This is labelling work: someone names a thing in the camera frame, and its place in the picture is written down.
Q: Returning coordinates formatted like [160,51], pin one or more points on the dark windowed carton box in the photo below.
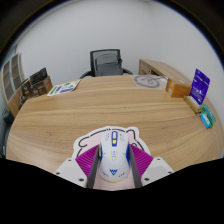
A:
[37,76]

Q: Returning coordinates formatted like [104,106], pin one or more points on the wooden shelf unit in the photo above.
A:
[11,80]

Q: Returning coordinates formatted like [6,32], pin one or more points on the pink pig-shaped mouse pad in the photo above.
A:
[88,138]

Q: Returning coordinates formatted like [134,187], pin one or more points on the flat tan box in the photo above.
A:
[192,104]

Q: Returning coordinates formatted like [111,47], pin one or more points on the round grey printed mat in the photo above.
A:
[150,81]

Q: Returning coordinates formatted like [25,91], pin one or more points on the grey mesh office chair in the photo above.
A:
[106,65]

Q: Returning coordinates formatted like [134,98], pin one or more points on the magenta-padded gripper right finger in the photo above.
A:
[156,170]

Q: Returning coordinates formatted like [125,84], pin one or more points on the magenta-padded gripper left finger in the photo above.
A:
[70,171]

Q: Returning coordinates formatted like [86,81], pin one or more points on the black leather armchair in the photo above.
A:
[5,133]

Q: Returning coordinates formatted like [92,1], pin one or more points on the wide brown carton box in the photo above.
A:
[41,88]

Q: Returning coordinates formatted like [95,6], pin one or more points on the white blue yellow computer mouse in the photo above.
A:
[114,160]

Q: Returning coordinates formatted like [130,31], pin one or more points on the small orange box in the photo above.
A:
[178,89]

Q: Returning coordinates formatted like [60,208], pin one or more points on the purple card package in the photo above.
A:
[200,86]

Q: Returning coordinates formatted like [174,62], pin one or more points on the small green box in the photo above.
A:
[210,112]

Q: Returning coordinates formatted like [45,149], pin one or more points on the white printed sticker sheet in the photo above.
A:
[63,88]

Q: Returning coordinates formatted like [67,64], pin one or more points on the wooden side desk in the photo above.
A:
[160,68]

